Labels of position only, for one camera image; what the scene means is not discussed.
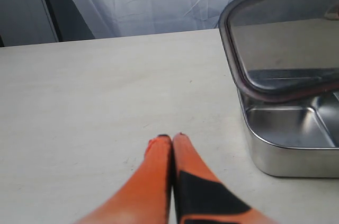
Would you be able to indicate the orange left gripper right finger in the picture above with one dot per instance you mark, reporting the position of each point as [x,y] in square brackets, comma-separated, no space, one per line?
[200,197]

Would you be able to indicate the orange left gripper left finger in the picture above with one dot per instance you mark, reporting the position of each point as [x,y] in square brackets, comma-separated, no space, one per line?
[145,196]

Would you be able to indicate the dark transparent box lid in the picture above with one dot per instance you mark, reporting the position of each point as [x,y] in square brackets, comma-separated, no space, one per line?
[281,50]

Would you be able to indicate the stainless steel lunch box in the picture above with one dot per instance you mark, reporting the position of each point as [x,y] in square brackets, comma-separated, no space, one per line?
[293,139]

